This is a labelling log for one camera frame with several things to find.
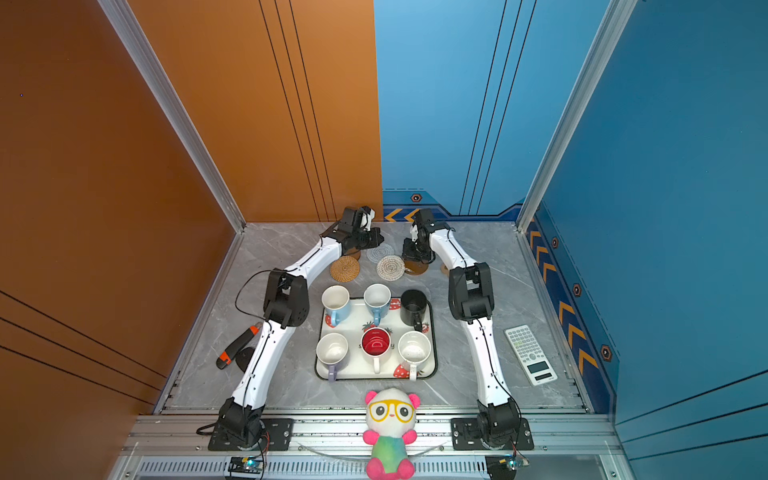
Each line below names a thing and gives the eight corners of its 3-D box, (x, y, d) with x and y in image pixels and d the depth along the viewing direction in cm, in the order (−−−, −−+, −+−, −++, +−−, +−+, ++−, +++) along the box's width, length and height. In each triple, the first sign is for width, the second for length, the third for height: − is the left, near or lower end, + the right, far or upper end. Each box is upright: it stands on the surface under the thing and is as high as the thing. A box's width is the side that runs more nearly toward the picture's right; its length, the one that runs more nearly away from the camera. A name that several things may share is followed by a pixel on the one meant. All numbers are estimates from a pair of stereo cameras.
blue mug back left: (324, 332, 92) (318, 317, 84) (329, 300, 99) (324, 284, 92) (350, 332, 92) (345, 317, 84) (353, 300, 99) (349, 284, 92)
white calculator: (532, 386, 83) (535, 384, 81) (505, 331, 93) (507, 328, 92) (555, 380, 84) (558, 378, 82) (525, 326, 94) (528, 323, 93)
